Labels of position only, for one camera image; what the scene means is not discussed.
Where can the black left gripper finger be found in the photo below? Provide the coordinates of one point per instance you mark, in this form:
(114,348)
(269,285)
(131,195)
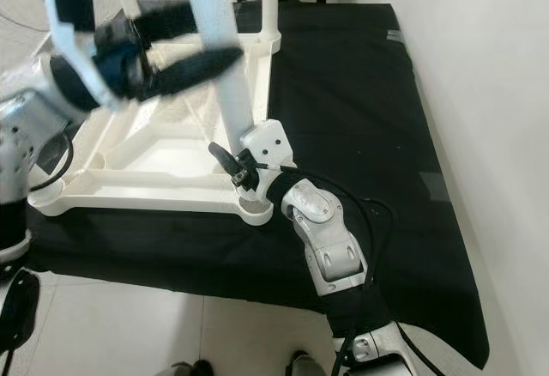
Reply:
(163,20)
(197,71)

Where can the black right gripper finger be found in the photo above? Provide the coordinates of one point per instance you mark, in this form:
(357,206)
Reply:
(227,160)

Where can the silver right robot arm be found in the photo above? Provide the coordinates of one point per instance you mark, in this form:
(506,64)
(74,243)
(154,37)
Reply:
(330,239)

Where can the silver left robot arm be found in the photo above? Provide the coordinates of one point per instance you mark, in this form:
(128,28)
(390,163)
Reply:
(26,118)

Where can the white plastic table top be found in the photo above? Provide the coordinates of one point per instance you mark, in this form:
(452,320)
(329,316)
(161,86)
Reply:
(154,187)

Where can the black tablecloth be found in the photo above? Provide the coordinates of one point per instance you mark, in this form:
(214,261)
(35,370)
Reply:
(352,93)

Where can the grey tape piece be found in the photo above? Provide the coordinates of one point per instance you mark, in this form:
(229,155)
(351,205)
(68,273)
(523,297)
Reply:
(395,37)
(437,187)

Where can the grey right robot leg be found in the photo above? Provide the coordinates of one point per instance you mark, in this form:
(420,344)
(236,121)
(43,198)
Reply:
(307,366)

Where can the grey robot leg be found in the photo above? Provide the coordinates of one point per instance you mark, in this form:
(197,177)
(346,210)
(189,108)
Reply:
(193,369)
(307,366)

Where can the grey left robot leg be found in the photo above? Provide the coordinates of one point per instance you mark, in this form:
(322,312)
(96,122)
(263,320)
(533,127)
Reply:
(193,369)

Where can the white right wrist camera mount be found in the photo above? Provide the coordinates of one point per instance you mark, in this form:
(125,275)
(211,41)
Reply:
(270,146)

